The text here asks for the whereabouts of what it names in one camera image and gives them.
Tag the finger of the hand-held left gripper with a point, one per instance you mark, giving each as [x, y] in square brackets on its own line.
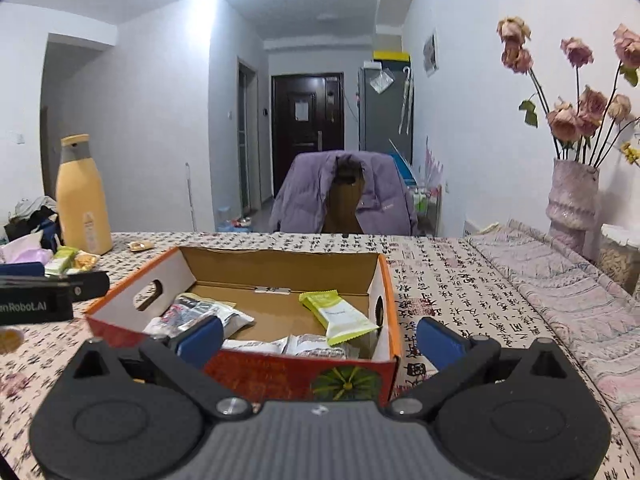
[90, 284]

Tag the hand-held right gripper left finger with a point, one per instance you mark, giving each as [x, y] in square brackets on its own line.
[200, 340]

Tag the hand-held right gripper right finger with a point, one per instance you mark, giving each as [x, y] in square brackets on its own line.
[440, 340]

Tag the plain white packet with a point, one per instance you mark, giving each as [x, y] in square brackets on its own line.
[255, 346]
[315, 346]

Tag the red cardboard box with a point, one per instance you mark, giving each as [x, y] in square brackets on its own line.
[280, 375]

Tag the lime green packet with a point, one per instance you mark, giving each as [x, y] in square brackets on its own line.
[340, 317]

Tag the small orange cracker packet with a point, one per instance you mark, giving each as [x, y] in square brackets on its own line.
[140, 246]
[86, 260]

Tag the small green packet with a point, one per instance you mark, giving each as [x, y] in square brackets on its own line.
[61, 260]

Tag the round tan fruit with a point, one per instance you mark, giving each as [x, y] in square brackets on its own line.
[10, 341]

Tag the purple tissue pack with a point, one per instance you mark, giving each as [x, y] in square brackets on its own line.
[25, 252]

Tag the yellow thermos bottle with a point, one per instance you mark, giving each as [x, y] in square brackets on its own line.
[85, 200]

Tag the pile of dark clothes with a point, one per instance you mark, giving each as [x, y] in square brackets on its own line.
[32, 215]

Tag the pink folded cloth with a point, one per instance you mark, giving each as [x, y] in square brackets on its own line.
[565, 300]

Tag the brown chair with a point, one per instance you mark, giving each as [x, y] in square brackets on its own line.
[345, 205]

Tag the purple jacket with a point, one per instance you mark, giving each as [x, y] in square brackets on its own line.
[300, 195]

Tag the pink folding rack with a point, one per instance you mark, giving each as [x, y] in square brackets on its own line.
[432, 162]

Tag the pink ceramic vase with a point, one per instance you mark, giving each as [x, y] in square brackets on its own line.
[572, 205]

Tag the clear jar with white lid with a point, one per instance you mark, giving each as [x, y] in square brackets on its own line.
[620, 260]

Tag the side room door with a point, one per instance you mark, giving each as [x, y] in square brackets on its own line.
[247, 135]

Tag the dark entrance door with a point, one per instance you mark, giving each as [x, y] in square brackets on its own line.
[307, 150]

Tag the grey refrigerator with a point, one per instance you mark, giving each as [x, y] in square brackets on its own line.
[382, 120]

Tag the white hanging umbrella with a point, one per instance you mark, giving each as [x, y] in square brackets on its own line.
[406, 100]

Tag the paper note on door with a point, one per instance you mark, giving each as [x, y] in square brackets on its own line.
[302, 112]

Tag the dried pink roses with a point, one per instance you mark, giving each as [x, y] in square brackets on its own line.
[575, 115]

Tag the clear plastic bag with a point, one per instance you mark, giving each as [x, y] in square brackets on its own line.
[381, 81]

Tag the yellow flower branches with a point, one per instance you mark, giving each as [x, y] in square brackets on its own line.
[631, 152]

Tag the yellow black box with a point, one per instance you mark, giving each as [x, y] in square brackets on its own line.
[391, 56]

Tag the wall picture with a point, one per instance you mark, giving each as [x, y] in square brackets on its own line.
[431, 52]

